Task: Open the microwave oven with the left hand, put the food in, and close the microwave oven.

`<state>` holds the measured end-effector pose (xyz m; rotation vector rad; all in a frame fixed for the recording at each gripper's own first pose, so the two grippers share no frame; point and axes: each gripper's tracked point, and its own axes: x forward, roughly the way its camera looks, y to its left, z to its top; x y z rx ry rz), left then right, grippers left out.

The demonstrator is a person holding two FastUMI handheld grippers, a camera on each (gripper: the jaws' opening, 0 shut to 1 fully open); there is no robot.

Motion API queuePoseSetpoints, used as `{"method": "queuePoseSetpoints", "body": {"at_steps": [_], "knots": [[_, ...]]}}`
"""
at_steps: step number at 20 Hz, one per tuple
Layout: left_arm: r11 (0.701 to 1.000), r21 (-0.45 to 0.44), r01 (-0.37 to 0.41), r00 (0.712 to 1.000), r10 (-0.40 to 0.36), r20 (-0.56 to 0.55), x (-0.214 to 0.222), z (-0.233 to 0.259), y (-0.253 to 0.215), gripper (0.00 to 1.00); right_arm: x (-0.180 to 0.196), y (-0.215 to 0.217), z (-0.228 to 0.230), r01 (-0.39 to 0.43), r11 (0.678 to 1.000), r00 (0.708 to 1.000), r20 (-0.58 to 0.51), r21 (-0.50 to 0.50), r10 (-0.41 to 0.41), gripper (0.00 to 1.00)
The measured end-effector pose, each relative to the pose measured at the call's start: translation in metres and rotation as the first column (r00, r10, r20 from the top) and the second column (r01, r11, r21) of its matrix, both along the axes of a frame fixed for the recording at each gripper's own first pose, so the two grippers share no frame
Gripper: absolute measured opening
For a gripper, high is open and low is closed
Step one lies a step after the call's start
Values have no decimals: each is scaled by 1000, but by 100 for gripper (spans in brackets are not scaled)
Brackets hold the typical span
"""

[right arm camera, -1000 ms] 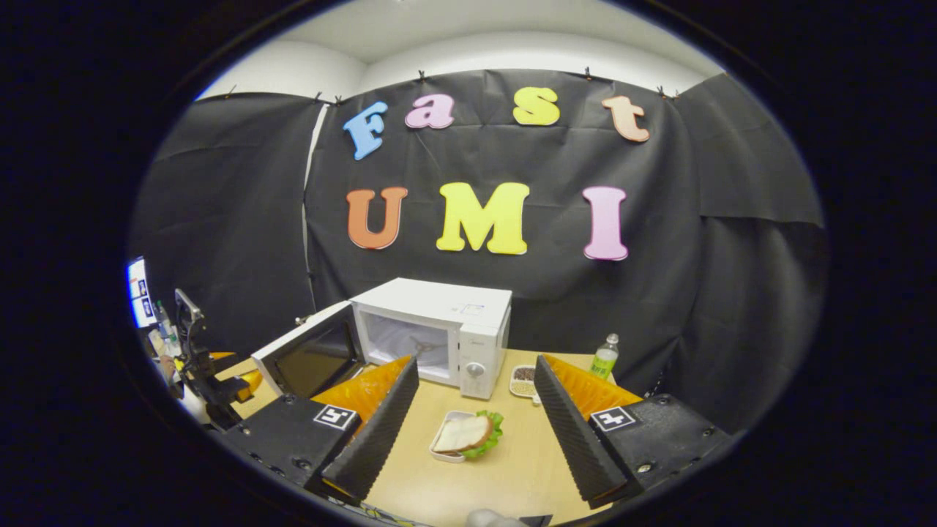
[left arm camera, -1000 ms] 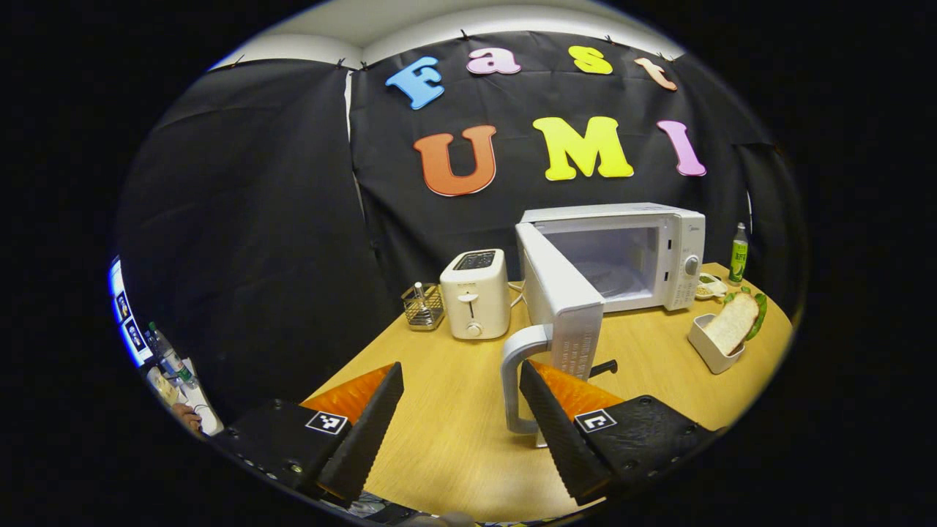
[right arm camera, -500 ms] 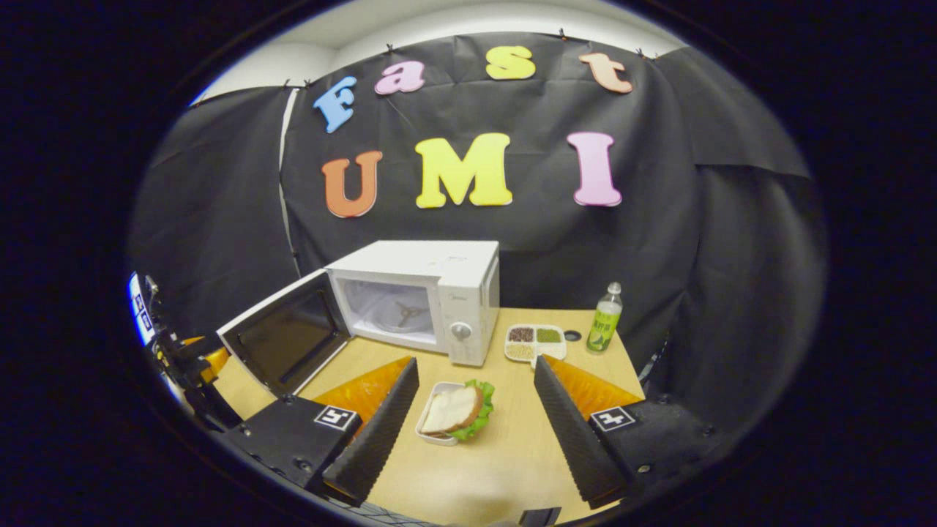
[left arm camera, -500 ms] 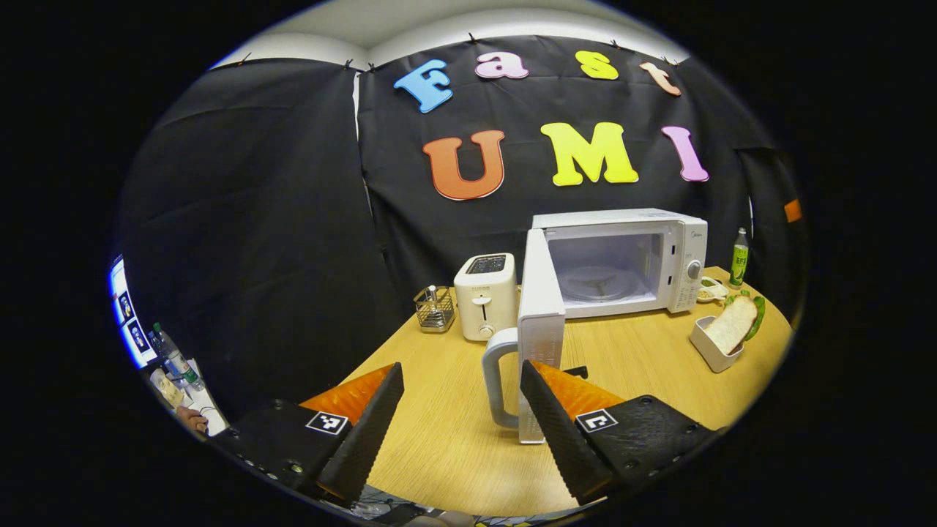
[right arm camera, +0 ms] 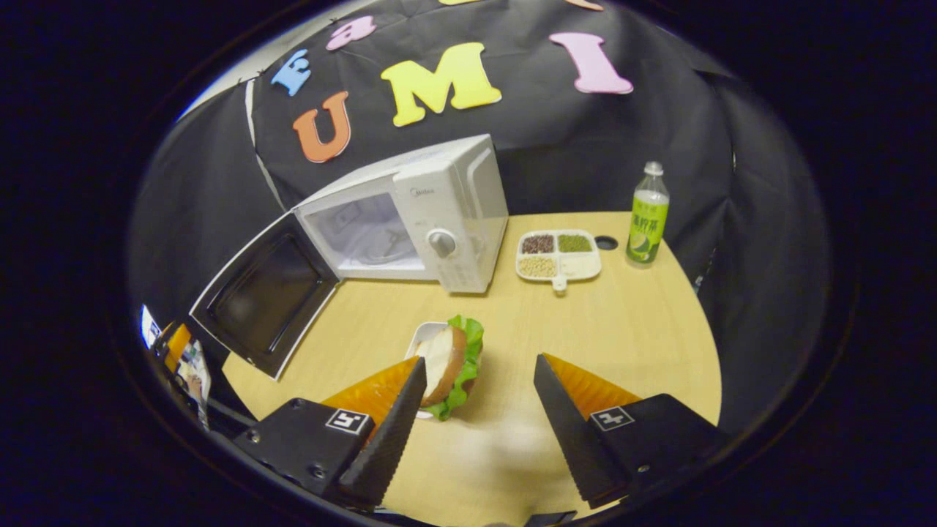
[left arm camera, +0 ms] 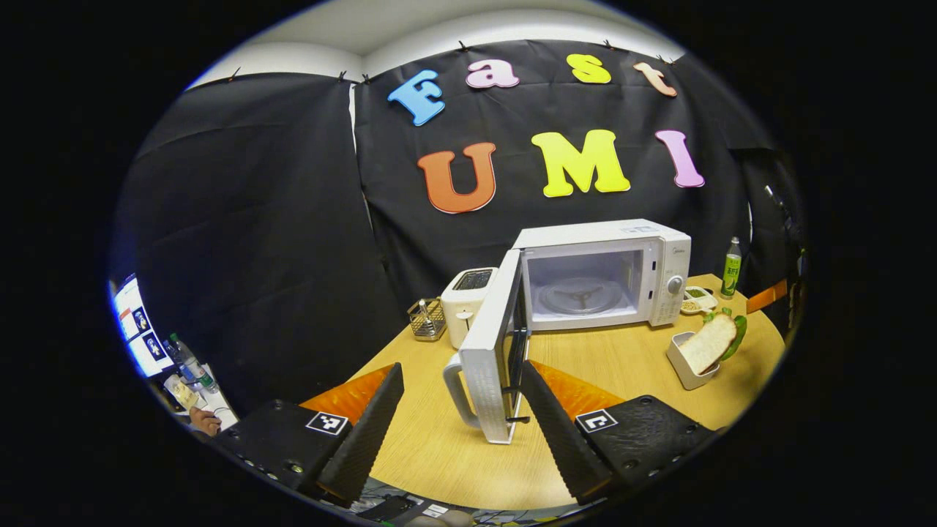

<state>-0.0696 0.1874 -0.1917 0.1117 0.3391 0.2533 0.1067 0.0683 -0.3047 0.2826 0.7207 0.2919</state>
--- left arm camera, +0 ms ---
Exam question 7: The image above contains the metal wire basket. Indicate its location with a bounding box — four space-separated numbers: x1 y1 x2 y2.
407 297 447 343

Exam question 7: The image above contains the white divided dish with beans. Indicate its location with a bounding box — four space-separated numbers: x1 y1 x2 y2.
679 285 719 316

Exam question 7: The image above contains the clear plastic water bottle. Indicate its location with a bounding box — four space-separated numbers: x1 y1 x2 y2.
167 333 218 392

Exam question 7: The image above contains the white microwave oven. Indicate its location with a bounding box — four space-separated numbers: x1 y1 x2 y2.
443 218 693 445

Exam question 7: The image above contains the green label drink bottle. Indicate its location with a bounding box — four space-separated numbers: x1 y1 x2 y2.
720 236 742 300

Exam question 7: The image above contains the computer monitor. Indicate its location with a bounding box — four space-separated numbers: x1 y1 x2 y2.
110 274 176 378

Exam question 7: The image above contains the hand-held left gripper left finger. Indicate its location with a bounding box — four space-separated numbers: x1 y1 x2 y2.
212 362 406 506

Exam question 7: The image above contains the black backdrop cloth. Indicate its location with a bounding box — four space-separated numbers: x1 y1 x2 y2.
110 40 806 418

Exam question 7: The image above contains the white bread lettuce sandwich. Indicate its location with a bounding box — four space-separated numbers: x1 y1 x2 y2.
679 307 748 376

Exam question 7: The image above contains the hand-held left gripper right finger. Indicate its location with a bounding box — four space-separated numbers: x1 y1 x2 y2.
520 360 722 506

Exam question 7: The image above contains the white toaster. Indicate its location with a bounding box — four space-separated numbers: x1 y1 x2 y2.
441 267 499 350

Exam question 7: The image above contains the white rectangular container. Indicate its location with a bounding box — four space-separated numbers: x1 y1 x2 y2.
666 331 722 391

